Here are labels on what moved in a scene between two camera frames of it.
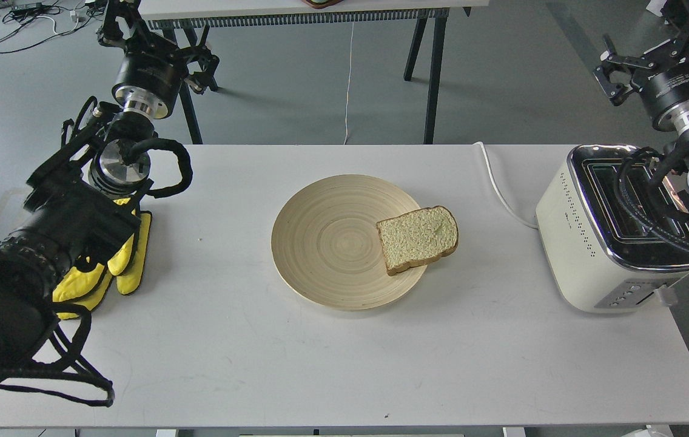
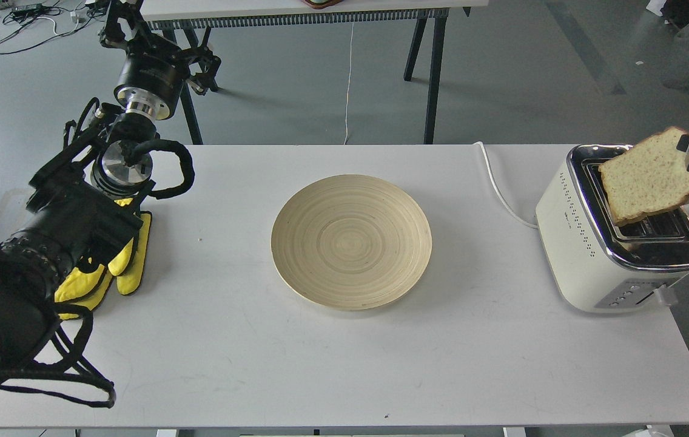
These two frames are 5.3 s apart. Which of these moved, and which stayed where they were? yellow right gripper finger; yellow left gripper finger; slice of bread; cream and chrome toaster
Moved: slice of bread
Stayed: cream and chrome toaster; yellow left gripper finger; yellow right gripper finger
